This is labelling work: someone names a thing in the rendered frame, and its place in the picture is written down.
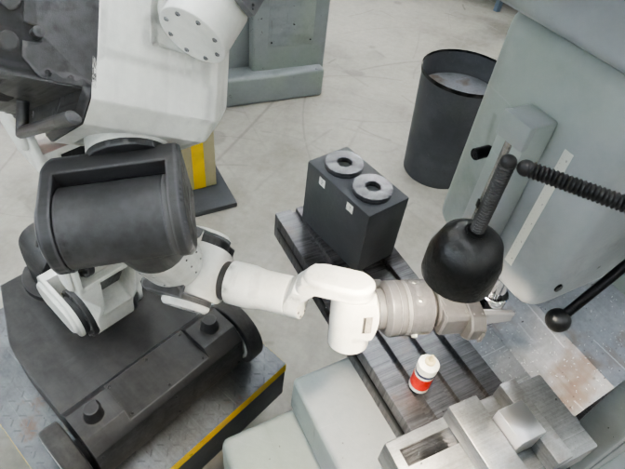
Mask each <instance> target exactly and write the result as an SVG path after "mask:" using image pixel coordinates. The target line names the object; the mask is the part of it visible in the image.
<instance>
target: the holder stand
mask: <svg viewBox="0 0 625 469"><path fill-rule="evenodd" d="M408 199H409V198H408V196H407V195H405V194H404V193H403V192H402V191H400V190H399V189H398V188H397V187H395V186H394V185H393V184H392V183H391V182H389V181H388V180H387V179H386V178H384V177H383V176H382V175H381V174H380V173H378V172H377V171H376V170H375V169H374V168H372V167H371V166H370V165H369V164H368V163H367V162H366V161H365V160H364V159H362V158H361V157H360V156H359V155H357V154H356V153H355V152H354V151H352V150H351V149H350V148H349V147H344V148H341V149H339V150H337V151H334V152H332V153H329V154H325V155H322V156H320V157H317V158H314V159H313V160H310V161H309V162H308V170H307V180H306V188H305V196H304V205H303V213H302V218H303V219H304V220H305V221H306V222H307V223H308V224H309V225H310V226H311V227H312V228H313V229H314V230H315V232H317V233H318V234H319V235H320V237H321V238H322V239H323V240H324V241H325V242H326V243H327V244H328V245H329V246H330V247H331V248H332V249H333V250H334V251H335V252H336V253H337V254H338V255H339V256H340V257H341V258H342V259H343V260H344V261H345V262H346V263H347V264H348V265H349V266H350V267H351V268H352V269H353V270H356V271H361V270H363V269H365V268H366V267H368V266H369V265H371V264H373V263H375V262H377V261H380V260H381V259H383V258H385V257H387V256H389V255H391V254H392V251H393V248H394V245H395V241H396V238H397V236H398V233H399V229H400V226H401V223H402V220H403V217H404V214H405V211H406V205H407V202H408Z"/></svg>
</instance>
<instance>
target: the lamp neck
mask: <svg viewBox="0 0 625 469"><path fill-rule="evenodd" d="M516 166H517V158H516V157H515V156H514V155H513V154H505V155H503V156H502V157H501V158H500V160H499V162H498V165H497V168H496V169H495V172H494V174H493V177H492V178H491V181H490V183H489V184H488V186H487V189H486V192H485V194H484V197H483V199H482V202H481V203H480V206H479V208H478V210H477V212H476V213H475V216H474V218H473V221H472V225H471V226H470V228H471V231H472V232H473V233H474V234H476V235H481V234H483V233H484V232H485V230H486V228H487V225H488V224H489V223H490V220H491V218H492V216H493V214H494V212H495V210H496V207H497V206H498V204H499V200H500V199H501V197H502V194H503V193H504V191H505V188H506V186H507V185H508V182H509V179H510V178H511V176H512V174H513V171H514V170H515V168H516Z"/></svg>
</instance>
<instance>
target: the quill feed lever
mask: <svg viewBox="0 0 625 469"><path fill-rule="evenodd" d="M624 274H625V259H624V260H623V261H622V262H620V263H619V264H618V265H617V266H616V267H614V268H613V269H612V270H611V271H609V272H608V273H607V274H606V275H604V276H603V277H602V278H601V279H599V280H598V281H597V282H596V283H594V284H593V285H592V286H591V287H590V288H588V289H587V290H586V291H584V292H583V293H582V294H581V295H579V296H578V297H577V298H576V299H575V300H573V301H572V302H571V303H569V304H568V305H567V306H566V308H564V309H562V308H552V309H551V310H549V311H548V312H547V314H546V315H545V318H544V319H545V324H546V326H547V327H548V329H550V330H551V331H554V332H564V331H567V330H568V329H569V328H570V326H571V323H572V319H571V316H572V315H573V314H575V313H576V312H577V311H578V310H580V309H581V308H582V307H583V306H584V305H586V304H587V303H588V302H590V301H591V300H592V299H593V298H595V297H596V296H597V295H598V294H600V293H601V292H602V291H603V290H605V289H606V288H607V287H609V286H610V285H611V284H612V283H614V282H615V281H616V280H617V279H619V278H620V277H621V276H622V275H624Z"/></svg>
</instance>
